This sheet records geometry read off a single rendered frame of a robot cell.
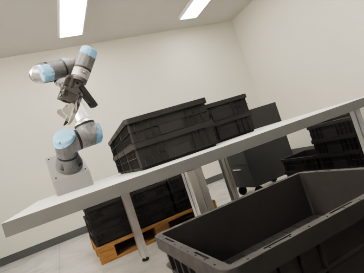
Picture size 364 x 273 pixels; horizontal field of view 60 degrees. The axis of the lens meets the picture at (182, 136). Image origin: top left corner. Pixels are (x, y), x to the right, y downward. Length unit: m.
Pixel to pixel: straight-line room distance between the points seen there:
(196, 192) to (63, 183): 0.94
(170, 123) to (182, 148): 0.12
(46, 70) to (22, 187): 3.55
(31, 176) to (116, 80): 1.93
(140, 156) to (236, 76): 4.92
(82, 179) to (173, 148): 0.68
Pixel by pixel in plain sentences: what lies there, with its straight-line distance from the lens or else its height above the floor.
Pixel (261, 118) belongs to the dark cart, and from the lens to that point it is 3.52.
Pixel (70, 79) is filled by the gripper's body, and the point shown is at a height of 1.17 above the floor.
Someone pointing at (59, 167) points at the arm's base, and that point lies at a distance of 1.87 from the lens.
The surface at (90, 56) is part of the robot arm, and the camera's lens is 1.48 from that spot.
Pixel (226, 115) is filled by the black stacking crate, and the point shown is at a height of 0.84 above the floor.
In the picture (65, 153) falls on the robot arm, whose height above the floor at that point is 0.91.
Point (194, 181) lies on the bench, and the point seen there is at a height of 0.62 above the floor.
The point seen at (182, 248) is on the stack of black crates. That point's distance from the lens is 0.51.
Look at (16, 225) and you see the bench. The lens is 0.99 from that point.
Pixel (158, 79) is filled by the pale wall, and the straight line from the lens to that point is 5.45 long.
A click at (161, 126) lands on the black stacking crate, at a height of 0.86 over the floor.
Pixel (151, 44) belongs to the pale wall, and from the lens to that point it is 5.66.
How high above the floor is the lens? 0.74
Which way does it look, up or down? 2 degrees up
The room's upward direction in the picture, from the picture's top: 18 degrees counter-clockwise
